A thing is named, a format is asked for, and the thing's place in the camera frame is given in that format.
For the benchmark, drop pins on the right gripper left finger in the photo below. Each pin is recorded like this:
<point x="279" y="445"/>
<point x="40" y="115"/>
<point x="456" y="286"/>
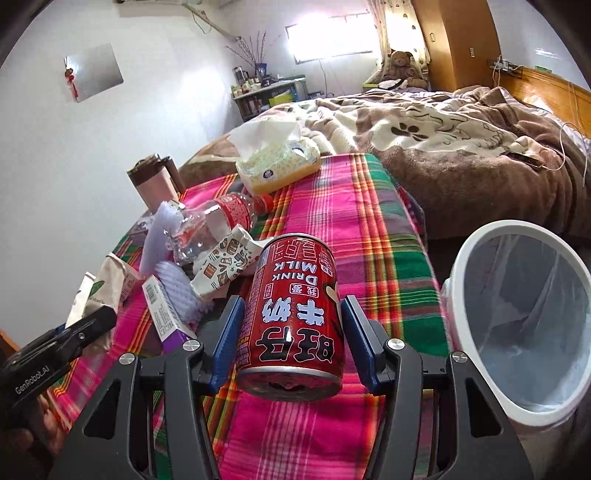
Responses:
<point x="223" y="353"/>

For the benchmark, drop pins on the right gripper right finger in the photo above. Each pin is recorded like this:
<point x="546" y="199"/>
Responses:
<point x="366" y="346"/>

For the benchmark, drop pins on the purple white carton box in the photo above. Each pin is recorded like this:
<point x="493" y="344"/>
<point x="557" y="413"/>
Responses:
<point x="171" y="331"/>

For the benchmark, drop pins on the red milk drink can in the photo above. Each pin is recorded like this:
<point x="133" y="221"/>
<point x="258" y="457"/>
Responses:
<point x="292" y="347"/>

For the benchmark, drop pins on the patterned paper bag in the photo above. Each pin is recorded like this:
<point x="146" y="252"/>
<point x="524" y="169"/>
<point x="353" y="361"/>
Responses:
<point x="235" y="255"/>

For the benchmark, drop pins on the white foam fruit net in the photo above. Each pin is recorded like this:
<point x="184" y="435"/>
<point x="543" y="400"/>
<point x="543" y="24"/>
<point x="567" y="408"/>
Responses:
<point x="155" y="249"/>

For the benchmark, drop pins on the white trash bin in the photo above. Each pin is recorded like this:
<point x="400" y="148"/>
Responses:
<point x="518" y="304"/>

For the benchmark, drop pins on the beige green box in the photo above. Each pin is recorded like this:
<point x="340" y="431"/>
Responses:
<point x="111" y="287"/>

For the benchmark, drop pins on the clear plastic bottle red cap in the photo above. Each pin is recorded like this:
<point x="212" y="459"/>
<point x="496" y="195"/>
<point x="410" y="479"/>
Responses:
<point x="201" y="228"/>

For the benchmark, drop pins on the pink brown thermos mug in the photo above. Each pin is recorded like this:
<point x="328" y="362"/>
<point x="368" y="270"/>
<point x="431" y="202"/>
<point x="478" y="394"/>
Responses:
<point x="156" y="180"/>

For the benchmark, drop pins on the yellow tissue pack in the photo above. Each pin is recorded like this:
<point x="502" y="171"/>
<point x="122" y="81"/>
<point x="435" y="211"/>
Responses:
<point x="273" y="153"/>

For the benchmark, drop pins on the brown patterned blanket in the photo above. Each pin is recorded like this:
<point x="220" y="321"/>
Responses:
<point x="469" y="157"/>

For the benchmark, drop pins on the grey shelf with bottles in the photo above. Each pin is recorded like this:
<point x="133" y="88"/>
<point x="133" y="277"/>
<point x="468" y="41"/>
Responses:
<point x="259" y="99"/>

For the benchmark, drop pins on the brown teddy bear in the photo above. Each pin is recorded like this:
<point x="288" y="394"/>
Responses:
<point x="402" y="71"/>

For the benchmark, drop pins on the vase with purple branches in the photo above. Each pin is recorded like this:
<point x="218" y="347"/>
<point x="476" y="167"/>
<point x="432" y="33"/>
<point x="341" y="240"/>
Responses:
<point x="252" y="51"/>

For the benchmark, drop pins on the wooden headboard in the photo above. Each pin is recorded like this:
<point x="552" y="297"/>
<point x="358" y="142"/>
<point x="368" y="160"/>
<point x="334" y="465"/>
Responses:
<point x="547" y="91"/>

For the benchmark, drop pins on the wooden wardrobe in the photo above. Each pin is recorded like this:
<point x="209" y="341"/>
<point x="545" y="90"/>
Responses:
<point x="462" y="41"/>

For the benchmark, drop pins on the floral curtain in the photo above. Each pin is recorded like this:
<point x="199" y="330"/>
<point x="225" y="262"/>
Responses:
<point x="399" y="29"/>

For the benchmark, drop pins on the wall mirror panel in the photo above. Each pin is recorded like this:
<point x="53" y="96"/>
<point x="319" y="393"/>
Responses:
<point x="91" y="72"/>

